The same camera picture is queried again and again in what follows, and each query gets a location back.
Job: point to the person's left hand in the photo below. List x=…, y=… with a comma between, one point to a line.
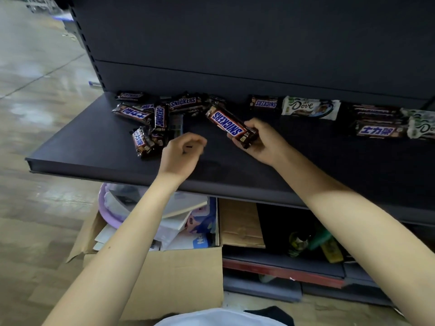
x=180, y=159

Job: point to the person's right hand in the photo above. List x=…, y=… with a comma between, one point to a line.
x=268, y=145

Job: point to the short brown chocolate bar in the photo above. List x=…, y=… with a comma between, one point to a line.
x=265, y=103

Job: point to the pile of mixed chocolate bars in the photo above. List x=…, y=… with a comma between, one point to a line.
x=146, y=115

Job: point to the Dove bar blue white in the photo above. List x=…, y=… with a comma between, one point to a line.
x=309, y=107

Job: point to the dark grey metal shelf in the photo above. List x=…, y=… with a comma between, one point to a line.
x=272, y=47

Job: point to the person's right forearm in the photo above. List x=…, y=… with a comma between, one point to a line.
x=367, y=220

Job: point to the person's left forearm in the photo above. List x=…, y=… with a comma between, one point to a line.
x=112, y=261

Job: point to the person's black trousers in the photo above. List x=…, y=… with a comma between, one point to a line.
x=272, y=315

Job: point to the clear plastic bag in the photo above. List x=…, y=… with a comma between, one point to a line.
x=125, y=196

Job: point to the blue printed package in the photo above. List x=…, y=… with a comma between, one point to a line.
x=202, y=227

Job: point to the purple plastic basin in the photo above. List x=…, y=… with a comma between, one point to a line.
x=108, y=210

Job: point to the teal plastic bottle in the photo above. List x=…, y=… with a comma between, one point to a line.
x=319, y=239

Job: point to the grey school desk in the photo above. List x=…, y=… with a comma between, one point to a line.
x=95, y=84

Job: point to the cardboard box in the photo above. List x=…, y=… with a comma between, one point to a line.
x=176, y=281

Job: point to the yellow plastic bottle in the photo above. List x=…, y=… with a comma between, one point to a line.
x=332, y=251

